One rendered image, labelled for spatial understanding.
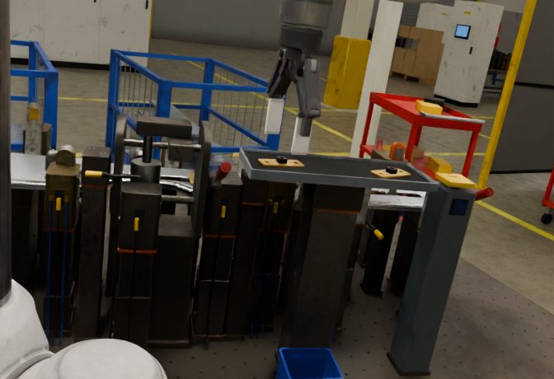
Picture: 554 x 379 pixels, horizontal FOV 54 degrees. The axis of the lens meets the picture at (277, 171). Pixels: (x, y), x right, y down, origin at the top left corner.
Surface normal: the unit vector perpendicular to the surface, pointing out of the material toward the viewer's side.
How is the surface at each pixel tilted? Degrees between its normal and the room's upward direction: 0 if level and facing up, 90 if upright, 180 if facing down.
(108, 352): 8
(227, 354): 0
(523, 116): 90
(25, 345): 76
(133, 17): 90
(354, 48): 90
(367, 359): 0
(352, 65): 90
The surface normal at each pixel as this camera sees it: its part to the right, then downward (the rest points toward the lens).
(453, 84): -0.87, 0.02
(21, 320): 0.87, -0.43
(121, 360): 0.27, -0.93
